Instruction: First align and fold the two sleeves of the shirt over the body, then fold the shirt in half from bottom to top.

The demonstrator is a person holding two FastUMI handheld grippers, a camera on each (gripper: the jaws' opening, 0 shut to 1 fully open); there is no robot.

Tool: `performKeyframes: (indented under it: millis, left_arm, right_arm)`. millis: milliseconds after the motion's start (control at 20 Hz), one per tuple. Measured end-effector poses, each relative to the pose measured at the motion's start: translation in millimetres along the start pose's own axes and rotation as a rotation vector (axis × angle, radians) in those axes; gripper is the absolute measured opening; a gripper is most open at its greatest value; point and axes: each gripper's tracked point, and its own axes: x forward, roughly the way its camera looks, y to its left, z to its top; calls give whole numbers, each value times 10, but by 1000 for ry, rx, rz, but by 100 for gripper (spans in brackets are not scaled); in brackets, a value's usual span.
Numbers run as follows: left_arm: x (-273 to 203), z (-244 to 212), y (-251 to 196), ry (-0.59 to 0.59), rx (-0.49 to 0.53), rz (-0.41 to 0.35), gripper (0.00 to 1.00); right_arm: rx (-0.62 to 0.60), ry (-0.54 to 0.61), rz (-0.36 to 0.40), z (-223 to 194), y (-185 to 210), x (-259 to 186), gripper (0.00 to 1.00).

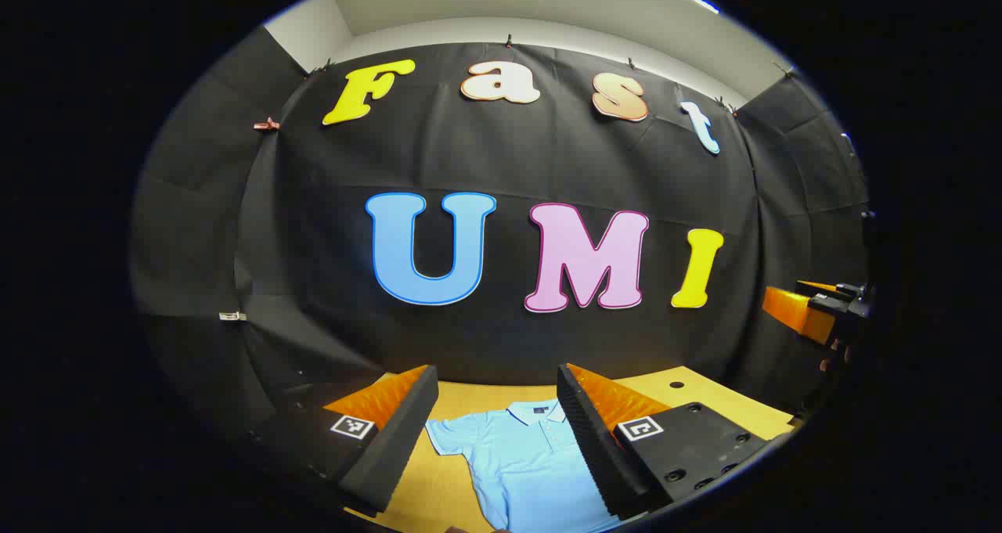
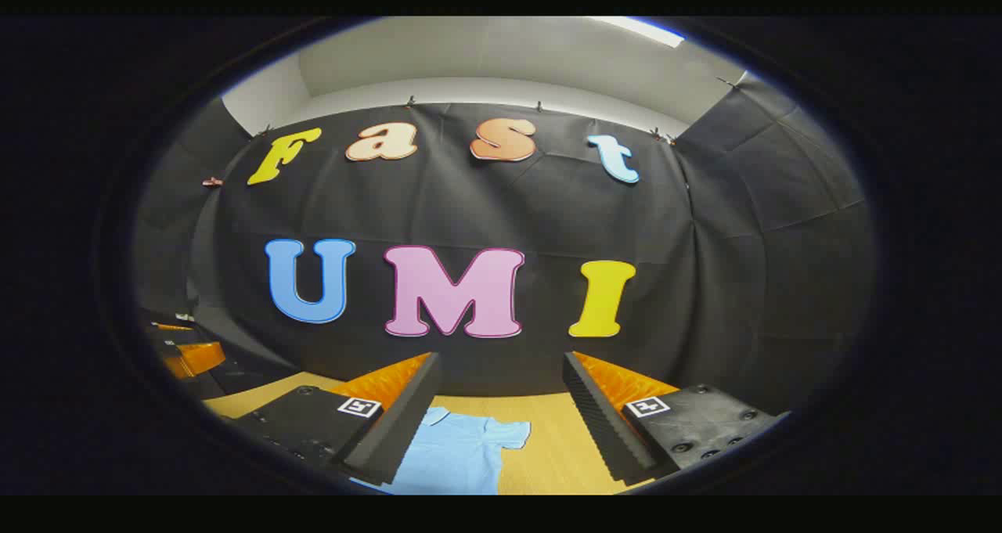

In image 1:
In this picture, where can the small pink clip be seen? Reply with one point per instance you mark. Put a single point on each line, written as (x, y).
(266, 124)

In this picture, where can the small white clip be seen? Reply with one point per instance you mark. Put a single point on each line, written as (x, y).
(232, 316)

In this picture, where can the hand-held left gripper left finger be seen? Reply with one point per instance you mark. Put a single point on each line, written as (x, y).
(399, 439)

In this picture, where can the light blue polo T-shirt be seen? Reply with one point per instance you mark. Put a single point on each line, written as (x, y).
(524, 462)

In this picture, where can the black backdrop cloth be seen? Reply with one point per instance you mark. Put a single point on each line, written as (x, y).
(501, 165)

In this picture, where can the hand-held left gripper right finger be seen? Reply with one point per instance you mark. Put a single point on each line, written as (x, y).
(591, 447)

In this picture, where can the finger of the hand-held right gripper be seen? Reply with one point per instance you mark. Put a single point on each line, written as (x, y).
(822, 287)
(794, 310)

